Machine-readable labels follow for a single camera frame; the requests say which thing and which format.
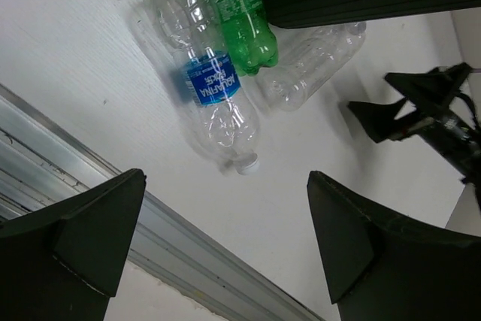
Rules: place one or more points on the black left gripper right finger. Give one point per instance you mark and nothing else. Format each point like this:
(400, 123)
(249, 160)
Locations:
(382, 265)

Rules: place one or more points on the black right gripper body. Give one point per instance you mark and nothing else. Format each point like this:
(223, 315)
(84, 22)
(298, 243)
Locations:
(453, 133)

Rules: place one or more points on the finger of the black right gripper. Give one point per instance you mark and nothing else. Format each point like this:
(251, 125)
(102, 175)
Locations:
(432, 91)
(378, 120)

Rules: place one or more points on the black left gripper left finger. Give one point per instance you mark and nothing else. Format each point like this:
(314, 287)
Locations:
(65, 261)

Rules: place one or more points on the clear unlabelled plastic bottle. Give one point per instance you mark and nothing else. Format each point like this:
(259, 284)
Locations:
(309, 58)

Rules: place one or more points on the green plastic soda bottle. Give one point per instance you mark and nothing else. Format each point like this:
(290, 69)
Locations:
(250, 42)

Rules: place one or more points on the clear Aquafina bottle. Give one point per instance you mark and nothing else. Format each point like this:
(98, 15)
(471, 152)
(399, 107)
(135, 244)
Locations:
(184, 43)

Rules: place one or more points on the aluminium front frame rail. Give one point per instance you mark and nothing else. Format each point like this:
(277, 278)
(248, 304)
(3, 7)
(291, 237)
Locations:
(41, 165)

